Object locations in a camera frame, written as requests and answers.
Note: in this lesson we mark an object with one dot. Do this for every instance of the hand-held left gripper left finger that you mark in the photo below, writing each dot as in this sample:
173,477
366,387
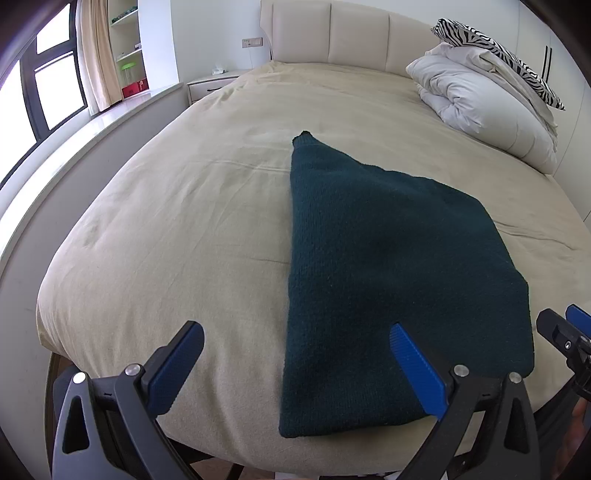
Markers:
178,369

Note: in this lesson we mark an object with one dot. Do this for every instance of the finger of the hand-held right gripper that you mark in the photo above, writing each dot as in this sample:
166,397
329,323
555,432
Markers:
579,316
551,325

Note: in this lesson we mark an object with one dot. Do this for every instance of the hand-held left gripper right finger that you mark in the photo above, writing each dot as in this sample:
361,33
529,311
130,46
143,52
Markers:
418,369

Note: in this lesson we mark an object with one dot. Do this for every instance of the dark green knit sweater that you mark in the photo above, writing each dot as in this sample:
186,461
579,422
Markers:
383,277

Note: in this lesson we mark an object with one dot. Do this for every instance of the person's right forearm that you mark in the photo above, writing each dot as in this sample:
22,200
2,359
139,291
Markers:
582,422

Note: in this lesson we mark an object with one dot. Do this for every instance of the bed with beige sheet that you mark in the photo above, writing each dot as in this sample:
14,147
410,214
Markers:
184,207

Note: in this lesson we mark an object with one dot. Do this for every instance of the white folded duvet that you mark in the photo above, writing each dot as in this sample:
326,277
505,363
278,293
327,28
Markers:
489,120

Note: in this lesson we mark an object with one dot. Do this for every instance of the white bay window ledge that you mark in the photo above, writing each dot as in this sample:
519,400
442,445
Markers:
92,134

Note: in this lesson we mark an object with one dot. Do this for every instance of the folded beige blanket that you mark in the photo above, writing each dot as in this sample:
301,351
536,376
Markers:
508,69

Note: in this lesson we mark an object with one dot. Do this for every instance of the red box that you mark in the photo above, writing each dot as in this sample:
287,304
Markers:
135,88

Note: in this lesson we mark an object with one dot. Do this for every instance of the white nightstand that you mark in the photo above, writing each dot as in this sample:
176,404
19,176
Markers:
207,85

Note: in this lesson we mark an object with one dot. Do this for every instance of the white wardrobe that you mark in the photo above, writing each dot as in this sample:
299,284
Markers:
554,27

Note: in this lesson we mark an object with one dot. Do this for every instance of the zebra print pillow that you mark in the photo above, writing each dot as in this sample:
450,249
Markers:
466,34

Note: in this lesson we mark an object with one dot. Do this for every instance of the black framed window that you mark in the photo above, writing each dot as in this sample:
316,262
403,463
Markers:
55,83

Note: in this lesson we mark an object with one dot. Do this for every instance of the white shelf unit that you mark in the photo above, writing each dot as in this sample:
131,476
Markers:
127,57

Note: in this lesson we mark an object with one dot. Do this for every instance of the beige curtain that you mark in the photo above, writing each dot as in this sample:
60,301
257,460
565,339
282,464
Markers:
97,55

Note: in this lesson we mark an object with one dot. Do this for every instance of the cream padded headboard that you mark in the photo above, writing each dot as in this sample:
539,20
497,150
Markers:
355,32

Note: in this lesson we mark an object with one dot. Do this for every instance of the green items on shelf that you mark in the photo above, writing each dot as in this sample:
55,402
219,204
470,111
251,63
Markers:
123,13

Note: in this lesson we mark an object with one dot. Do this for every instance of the wall socket panel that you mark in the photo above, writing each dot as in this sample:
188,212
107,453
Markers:
251,42

